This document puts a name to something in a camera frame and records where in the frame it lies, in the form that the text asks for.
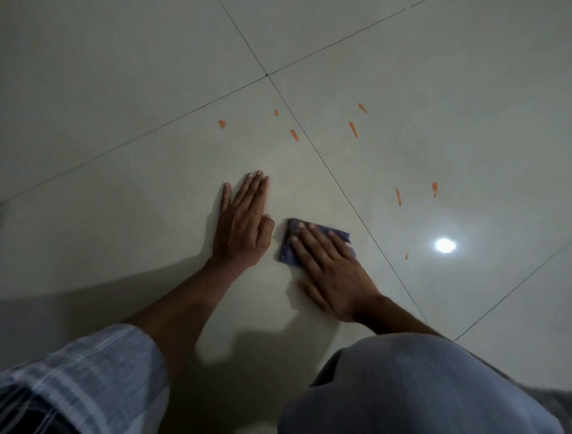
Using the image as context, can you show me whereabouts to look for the person's right hand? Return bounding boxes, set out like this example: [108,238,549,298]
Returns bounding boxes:
[289,223,386,324]

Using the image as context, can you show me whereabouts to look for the person's left hand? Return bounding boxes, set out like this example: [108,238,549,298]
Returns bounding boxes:
[211,170,275,270]

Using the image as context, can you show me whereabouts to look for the blue cleaning cloth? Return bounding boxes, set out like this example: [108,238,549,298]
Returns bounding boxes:
[278,218,357,268]

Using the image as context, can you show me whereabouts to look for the person's right forearm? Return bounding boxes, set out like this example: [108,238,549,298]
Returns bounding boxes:
[353,294,446,341]

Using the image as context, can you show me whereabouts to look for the person's left forearm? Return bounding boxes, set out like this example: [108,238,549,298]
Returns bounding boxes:
[121,258,254,386]

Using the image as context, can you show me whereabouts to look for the scattered orange stain marks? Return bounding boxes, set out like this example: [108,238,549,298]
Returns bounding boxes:
[217,102,439,261]

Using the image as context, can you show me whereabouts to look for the grey trouser leg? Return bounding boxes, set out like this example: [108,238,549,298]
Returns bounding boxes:
[277,333,572,434]

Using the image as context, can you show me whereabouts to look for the plaid grey shirt sleeve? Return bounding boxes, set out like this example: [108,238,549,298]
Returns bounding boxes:
[0,324,171,434]

